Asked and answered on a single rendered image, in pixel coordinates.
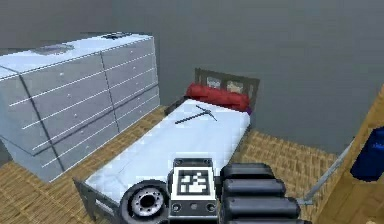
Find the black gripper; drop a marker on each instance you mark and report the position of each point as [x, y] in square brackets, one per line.
[146, 202]

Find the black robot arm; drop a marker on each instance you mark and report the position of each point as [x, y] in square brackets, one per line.
[246, 196]

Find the thin black crossed rod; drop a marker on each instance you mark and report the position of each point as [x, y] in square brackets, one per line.
[196, 115]

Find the pale blue chest of drawers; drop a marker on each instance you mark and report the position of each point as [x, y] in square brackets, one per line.
[76, 103]

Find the red pillow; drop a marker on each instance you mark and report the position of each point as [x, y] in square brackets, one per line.
[218, 96]

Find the small dark flat object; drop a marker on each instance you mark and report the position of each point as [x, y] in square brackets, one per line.
[115, 35]

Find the grey flat oval object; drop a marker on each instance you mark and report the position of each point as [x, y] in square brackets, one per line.
[53, 49]

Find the wooden door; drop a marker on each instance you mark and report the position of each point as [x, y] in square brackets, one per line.
[356, 176]

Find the dark blue rounded object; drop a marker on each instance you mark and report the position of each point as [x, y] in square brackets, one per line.
[368, 156]

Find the white bed with dark frame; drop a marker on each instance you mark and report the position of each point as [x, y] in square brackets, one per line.
[186, 143]

